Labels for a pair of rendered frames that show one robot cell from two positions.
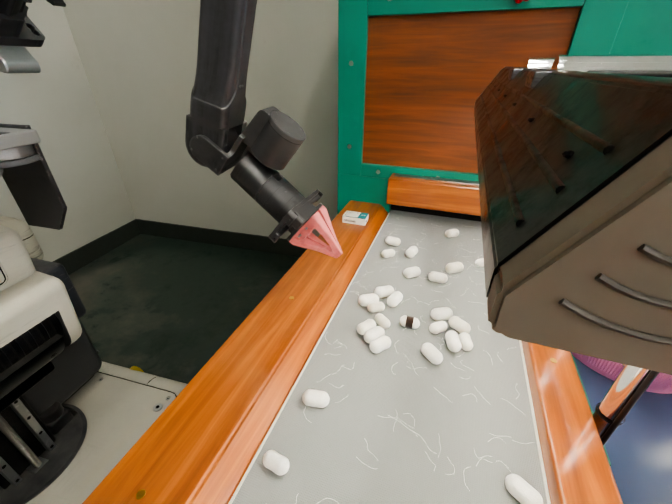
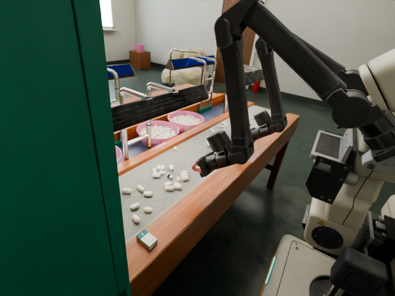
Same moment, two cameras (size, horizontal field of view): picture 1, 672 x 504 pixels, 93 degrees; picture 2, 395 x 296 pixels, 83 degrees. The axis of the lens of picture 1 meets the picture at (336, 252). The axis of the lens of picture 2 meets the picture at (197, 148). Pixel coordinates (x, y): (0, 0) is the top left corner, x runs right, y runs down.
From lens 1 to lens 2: 121 cm
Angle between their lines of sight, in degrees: 118
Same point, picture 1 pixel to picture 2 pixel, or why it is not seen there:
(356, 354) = (191, 175)
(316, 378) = not seen: hidden behind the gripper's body
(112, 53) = not seen: outside the picture
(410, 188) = not seen: hidden behind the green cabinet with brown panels
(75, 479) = (300, 281)
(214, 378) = (233, 173)
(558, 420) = (159, 149)
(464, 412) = (173, 159)
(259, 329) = (221, 182)
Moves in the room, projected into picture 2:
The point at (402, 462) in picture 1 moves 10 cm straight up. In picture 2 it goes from (193, 157) to (194, 141)
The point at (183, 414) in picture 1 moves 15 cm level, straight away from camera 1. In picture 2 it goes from (238, 168) to (255, 188)
